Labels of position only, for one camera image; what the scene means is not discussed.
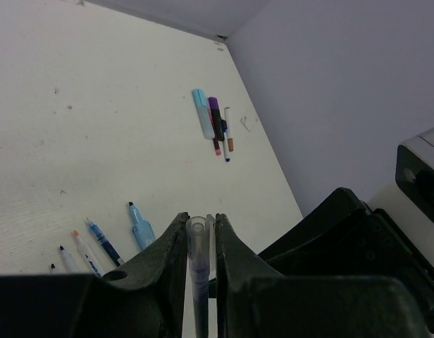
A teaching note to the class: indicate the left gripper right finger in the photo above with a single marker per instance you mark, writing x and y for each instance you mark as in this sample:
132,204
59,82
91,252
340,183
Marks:
255,300

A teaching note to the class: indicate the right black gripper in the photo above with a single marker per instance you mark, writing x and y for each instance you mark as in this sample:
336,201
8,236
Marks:
343,236

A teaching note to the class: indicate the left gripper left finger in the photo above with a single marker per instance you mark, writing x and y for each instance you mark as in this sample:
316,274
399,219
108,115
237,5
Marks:
142,298

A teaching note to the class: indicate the peach capped white marker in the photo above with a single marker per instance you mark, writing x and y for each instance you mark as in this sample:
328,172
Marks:
87,254

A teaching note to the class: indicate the light blue correction tape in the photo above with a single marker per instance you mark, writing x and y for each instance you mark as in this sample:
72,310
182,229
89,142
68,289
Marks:
141,228

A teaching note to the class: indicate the blue capped white marker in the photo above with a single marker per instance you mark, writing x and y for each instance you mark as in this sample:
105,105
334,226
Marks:
68,260

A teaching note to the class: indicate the blue ink gel pen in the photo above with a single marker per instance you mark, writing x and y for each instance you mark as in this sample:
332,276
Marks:
104,243

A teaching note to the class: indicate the purple ink gel pen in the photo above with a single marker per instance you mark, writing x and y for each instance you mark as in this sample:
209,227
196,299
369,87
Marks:
201,251

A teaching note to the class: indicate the black capped white marker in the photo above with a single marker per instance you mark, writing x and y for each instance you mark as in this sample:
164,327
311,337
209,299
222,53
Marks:
53,269

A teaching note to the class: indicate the pink ink gel pen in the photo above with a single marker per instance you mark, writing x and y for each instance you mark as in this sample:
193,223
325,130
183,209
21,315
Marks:
216,146

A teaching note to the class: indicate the light blue highlighter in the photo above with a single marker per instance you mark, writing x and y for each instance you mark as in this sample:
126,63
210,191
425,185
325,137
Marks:
201,105

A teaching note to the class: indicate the white slim pen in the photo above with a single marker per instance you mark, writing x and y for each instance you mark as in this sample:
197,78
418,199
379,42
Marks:
226,150

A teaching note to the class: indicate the brown capped white marker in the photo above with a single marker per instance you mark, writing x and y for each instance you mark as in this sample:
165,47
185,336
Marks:
227,113

